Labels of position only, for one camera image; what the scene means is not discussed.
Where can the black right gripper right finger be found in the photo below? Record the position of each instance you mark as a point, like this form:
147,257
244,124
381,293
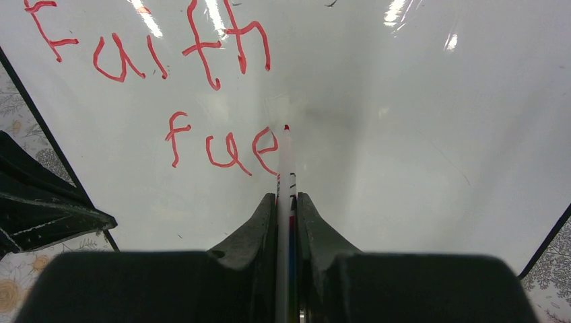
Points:
341,283

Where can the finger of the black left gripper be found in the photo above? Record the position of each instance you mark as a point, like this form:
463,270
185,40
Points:
38,208

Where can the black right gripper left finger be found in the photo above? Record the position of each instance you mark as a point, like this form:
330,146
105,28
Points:
233,281

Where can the red cap whiteboard marker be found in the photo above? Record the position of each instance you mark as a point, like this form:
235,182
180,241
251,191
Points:
286,299

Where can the white whiteboard black frame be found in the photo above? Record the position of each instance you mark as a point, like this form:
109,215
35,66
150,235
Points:
416,126

